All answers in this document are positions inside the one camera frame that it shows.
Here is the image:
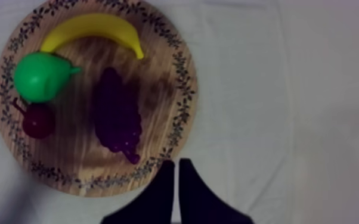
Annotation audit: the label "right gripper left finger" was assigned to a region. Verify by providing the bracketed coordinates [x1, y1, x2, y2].
[100, 160, 176, 224]

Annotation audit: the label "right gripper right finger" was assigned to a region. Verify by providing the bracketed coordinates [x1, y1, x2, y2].
[178, 158, 255, 224]

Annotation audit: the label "purple toy grapes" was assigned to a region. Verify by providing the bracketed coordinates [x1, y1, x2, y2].
[92, 67, 143, 165]

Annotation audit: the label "round wooden board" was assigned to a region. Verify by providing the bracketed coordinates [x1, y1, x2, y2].
[0, 0, 199, 198]

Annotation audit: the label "small red fruit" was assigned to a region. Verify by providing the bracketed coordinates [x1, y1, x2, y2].
[10, 97, 57, 139]

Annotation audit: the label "green toy pear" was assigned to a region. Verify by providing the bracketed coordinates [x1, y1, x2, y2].
[13, 51, 83, 104]

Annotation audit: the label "yellow toy banana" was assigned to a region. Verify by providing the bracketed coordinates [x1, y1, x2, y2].
[40, 13, 145, 60]

